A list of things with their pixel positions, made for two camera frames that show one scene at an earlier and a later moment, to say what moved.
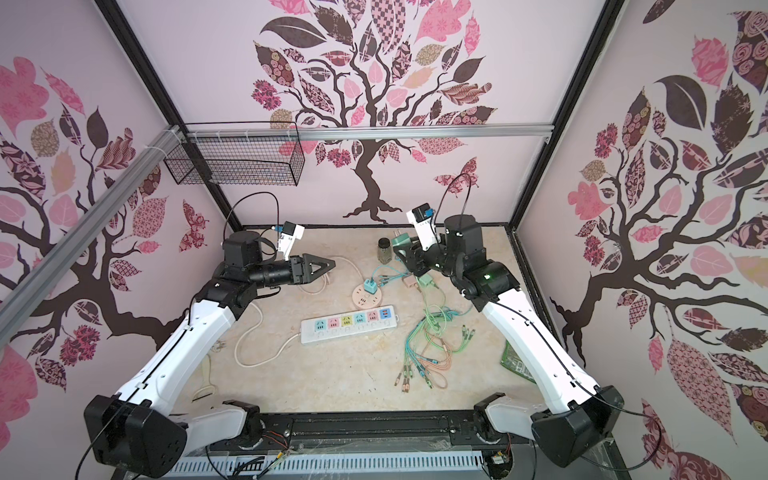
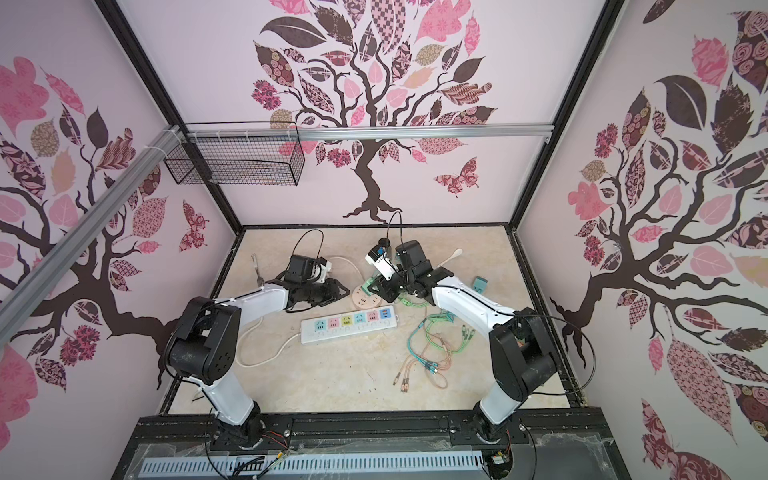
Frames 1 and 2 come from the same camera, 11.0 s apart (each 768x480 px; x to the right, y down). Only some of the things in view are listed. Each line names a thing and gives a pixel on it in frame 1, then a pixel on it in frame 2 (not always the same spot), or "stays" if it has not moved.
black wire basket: [239, 153] stays
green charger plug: [401, 240] → [365, 287]
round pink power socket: [365, 299] stays
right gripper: [413, 262] → [386, 290]
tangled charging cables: [431, 344] stays
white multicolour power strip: [348, 324] stays
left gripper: [302, 272] → [332, 293]
